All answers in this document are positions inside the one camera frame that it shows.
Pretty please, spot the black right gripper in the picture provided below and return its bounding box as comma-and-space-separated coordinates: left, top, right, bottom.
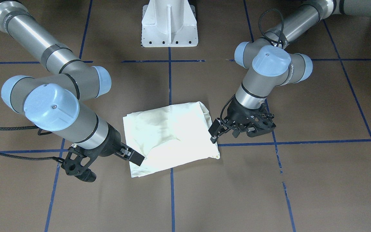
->
86, 124, 145, 166

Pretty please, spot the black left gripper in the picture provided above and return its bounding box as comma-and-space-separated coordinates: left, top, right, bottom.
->
208, 97, 276, 144

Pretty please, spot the cream long-sleeve cat shirt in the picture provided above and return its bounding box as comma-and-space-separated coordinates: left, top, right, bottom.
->
123, 101, 220, 178

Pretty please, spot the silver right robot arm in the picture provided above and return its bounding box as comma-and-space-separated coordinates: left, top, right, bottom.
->
0, 0, 144, 166

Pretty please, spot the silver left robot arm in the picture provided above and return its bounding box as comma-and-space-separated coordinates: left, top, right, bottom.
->
208, 0, 371, 143

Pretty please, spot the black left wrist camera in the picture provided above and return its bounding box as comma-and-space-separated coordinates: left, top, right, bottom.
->
246, 103, 276, 138

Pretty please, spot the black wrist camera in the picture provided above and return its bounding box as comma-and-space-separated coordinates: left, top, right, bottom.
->
246, 103, 276, 138
61, 145, 98, 182

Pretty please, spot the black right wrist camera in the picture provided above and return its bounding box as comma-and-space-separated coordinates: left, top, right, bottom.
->
61, 145, 98, 182

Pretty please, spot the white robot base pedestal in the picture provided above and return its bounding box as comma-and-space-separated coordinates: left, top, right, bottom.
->
141, 0, 199, 48

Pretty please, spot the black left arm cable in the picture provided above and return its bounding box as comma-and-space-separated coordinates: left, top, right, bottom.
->
258, 8, 286, 49

